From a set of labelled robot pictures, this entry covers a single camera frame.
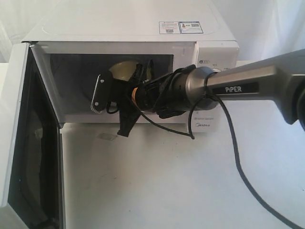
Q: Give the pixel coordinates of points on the white microwave door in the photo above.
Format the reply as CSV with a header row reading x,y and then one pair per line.
x,y
31,163

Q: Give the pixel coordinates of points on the white microwave oven body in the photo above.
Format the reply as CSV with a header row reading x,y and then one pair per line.
x,y
112,31

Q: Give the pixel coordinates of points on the clear tape piece on table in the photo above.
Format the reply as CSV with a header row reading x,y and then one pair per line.
x,y
108,137

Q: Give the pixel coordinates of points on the blue label sticker right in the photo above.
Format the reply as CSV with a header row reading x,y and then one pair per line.
x,y
190,27

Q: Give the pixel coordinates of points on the glass microwave turntable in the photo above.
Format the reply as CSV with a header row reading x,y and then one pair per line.
x,y
87,78

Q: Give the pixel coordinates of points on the cream ceramic bowl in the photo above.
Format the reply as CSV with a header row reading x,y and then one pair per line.
x,y
124,70

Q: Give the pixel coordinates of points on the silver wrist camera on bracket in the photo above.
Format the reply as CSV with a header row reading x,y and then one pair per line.
x,y
102,92

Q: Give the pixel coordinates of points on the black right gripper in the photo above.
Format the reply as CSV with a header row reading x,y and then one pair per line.
x,y
133,96

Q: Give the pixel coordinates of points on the upper white control knob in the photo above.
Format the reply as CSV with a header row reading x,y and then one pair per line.
x,y
216,70

